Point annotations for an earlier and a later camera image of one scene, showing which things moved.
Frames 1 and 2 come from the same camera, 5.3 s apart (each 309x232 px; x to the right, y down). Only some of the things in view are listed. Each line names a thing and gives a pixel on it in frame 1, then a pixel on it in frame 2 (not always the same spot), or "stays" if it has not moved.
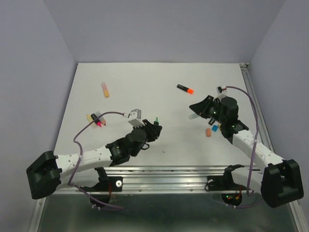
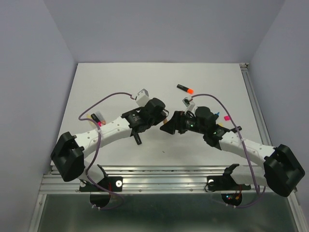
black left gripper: [153, 131] → [161, 118]
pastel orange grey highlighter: [102, 119] stays
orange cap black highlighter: [189, 90] stays
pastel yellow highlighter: [89, 118] stays
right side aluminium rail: [259, 120] stays
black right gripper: [200, 108] → [176, 123]
